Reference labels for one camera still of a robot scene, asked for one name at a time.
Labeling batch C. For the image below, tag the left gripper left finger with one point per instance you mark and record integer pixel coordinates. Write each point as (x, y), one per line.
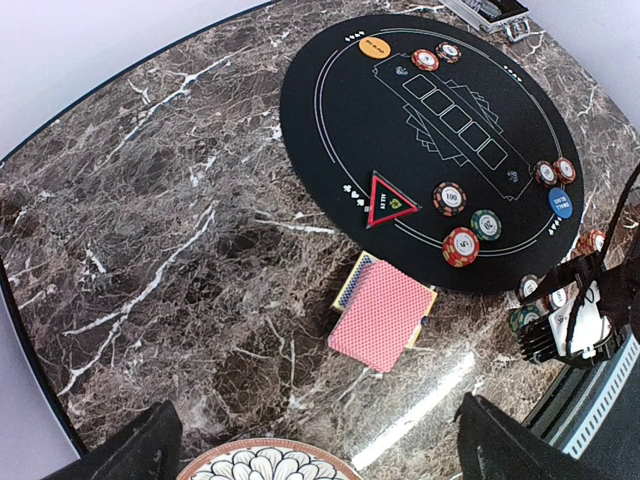
(148, 447)

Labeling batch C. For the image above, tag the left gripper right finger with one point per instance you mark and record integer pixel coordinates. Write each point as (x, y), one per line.
(492, 445)

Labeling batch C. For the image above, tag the green poker chip stack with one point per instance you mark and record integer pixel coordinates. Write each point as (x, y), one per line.
(522, 316)

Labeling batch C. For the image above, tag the red playing card deck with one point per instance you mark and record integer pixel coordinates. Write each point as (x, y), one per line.
(380, 317)

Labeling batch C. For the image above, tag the red poker chip stack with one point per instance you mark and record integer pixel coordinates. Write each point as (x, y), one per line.
(591, 242)

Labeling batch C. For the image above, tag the blue small blind button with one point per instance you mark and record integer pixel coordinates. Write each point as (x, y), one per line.
(560, 203)

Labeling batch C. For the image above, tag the triangular red dealer button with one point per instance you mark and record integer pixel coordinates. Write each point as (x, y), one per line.
(387, 202)

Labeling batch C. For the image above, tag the orange big blind button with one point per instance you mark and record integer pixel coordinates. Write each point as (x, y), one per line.
(374, 47)

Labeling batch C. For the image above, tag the floral ceramic plate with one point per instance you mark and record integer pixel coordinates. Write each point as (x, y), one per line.
(267, 458)

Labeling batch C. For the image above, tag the yellow playing card box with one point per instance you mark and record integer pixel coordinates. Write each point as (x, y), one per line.
(341, 301)

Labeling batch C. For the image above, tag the round black poker mat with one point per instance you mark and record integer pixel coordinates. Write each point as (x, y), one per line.
(482, 123)

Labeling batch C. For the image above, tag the aluminium poker chip case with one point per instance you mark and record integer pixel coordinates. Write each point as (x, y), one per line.
(492, 16)

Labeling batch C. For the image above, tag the white slotted cable duct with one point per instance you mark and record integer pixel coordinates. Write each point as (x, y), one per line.
(585, 419)

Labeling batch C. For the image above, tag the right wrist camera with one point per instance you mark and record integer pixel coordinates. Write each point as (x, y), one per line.
(591, 326)

